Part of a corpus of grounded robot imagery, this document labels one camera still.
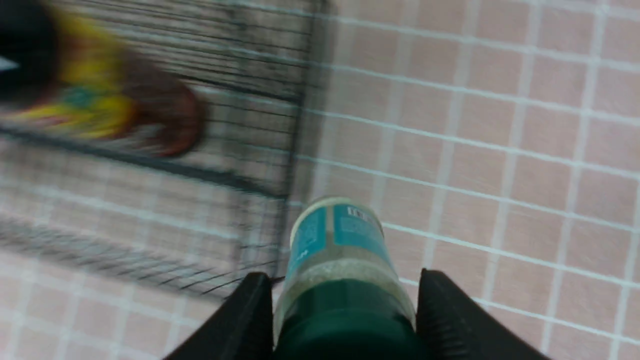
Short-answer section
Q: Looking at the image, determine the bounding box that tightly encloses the dark soy sauce bottle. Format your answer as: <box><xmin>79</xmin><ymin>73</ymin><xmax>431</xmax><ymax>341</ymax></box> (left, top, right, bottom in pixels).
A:
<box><xmin>0</xmin><ymin>0</ymin><xmax>206</xmax><ymax>158</ymax></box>

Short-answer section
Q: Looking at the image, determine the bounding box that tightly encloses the green-capped seasoning jar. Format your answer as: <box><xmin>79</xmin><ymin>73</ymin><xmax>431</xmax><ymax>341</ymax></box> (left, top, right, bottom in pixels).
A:
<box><xmin>272</xmin><ymin>196</ymin><xmax>430</xmax><ymax>360</ymax></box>

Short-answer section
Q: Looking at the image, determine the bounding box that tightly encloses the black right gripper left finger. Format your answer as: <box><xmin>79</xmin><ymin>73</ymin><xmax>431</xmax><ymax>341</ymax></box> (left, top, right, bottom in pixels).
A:
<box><xmin>165</xmin><ymin>272</ymin><xmax>274</xmax><ymax>360</ymax></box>

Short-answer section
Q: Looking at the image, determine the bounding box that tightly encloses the black wire mesh rack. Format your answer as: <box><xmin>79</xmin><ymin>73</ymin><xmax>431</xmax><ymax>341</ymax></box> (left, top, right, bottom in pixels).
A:
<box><xmin>1</xmin><ymin>0</ymin><xmax>332</xmax><ymax>299</ymax></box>

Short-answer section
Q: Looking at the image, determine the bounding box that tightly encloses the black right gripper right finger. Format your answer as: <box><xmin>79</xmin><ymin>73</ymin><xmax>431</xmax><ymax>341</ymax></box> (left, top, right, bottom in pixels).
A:
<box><xmin>416</xmin><ymin>268</ymin><xmax>548</xmax><ymax>360</ymax></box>

